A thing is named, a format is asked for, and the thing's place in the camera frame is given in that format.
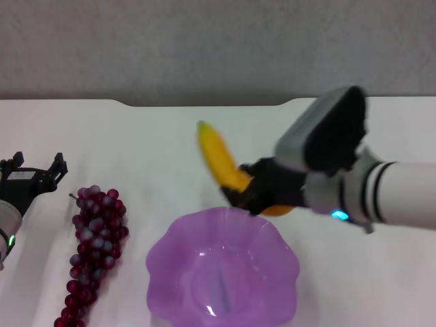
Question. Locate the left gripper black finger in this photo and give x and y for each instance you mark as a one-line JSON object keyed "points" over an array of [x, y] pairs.
{"points": [[17, 160], [58, 167]]}

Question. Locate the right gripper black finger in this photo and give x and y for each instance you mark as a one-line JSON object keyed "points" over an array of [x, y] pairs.
{"points": [[245, 199], [253, 167]]}

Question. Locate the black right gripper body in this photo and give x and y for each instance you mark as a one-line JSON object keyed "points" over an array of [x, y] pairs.
{"points": [[279, 184]]}

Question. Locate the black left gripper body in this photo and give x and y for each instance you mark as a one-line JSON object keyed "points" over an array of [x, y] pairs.
{"points": [[24, 185]]}

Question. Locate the yellow banana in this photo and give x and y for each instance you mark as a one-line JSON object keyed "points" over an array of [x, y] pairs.
{"points": [[218, 156]]}

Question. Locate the dark red grape bunch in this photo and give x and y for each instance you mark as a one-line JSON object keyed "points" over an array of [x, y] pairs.
{"points": [[95, 235]]}

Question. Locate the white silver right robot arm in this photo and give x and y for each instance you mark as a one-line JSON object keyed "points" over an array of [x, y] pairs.
{"points": [[391, 194]]}

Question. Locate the translucent purple wavy plate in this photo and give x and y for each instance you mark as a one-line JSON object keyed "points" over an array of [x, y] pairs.
{"points": [[221, 272]]}

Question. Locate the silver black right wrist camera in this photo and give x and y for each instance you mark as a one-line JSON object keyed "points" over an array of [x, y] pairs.
{"points": [[327, 136]]}

